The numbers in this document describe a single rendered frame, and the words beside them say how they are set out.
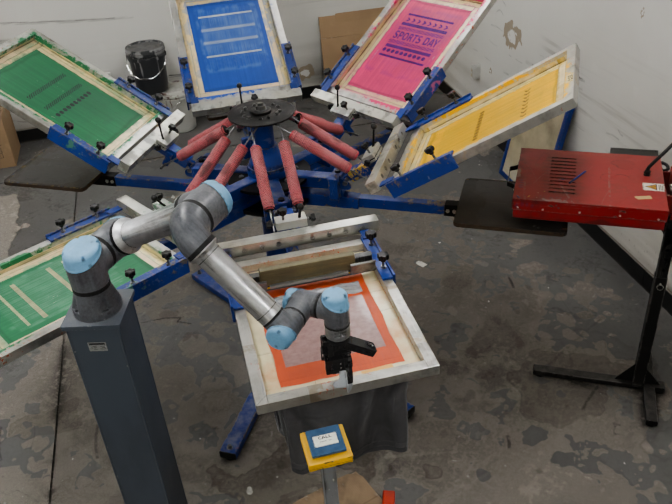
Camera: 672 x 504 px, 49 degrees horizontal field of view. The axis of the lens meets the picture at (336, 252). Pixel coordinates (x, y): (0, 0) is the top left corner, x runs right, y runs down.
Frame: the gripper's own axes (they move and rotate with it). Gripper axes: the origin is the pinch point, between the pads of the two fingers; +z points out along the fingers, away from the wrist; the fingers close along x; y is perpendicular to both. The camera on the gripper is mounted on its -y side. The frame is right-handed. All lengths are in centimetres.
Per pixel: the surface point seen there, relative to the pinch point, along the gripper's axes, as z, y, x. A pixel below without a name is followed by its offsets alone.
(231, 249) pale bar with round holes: -5, 25, -80
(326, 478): 15.0, 13.1, 21.1
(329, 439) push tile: 1.0, 10.8, 19.4
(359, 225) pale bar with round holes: -5, -26, -80
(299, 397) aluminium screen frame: -0.6, 15.8, 1.9
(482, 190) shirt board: 3, -89, -103
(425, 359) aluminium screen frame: -1.0, -25.8, -2.0
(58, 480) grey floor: 98, 117, -81
